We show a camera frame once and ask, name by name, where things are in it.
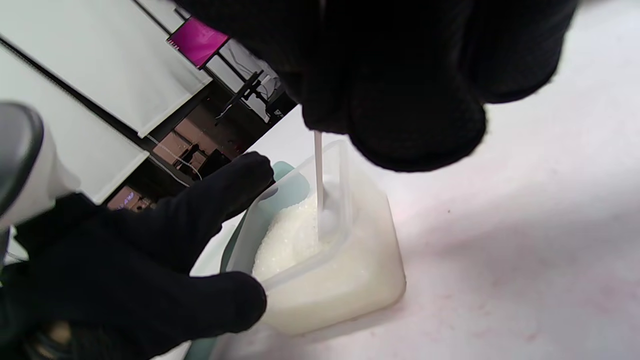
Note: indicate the person's left hand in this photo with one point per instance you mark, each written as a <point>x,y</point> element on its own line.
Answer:
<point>125,270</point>

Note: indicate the person's right hand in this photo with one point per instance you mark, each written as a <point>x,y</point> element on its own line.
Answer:
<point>400,75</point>

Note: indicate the clear plastic sugar container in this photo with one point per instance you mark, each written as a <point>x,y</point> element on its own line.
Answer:
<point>342,160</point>

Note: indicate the white coffee spoon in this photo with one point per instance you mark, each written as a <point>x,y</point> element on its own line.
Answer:
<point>318,170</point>

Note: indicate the mint green dessert spatula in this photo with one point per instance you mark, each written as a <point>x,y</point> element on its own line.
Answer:
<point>282,172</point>

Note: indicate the magenta screen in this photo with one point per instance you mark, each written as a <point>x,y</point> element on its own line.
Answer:
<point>197,42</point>

